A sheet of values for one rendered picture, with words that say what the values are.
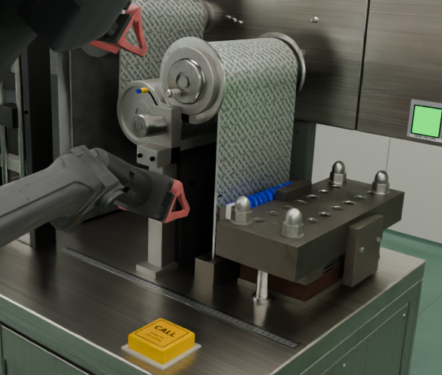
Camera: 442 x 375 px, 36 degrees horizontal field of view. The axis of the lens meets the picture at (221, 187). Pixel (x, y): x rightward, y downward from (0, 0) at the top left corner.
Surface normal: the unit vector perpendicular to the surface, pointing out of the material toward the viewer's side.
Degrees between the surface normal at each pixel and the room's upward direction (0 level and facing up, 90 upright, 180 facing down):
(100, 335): 0
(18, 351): 90
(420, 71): 90
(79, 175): 41
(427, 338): 0
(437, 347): 0
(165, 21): 92
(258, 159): 90
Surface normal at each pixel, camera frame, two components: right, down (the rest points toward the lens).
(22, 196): 0.68, -0.67
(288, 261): -0.62, 0.21
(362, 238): 0.78, 0.22
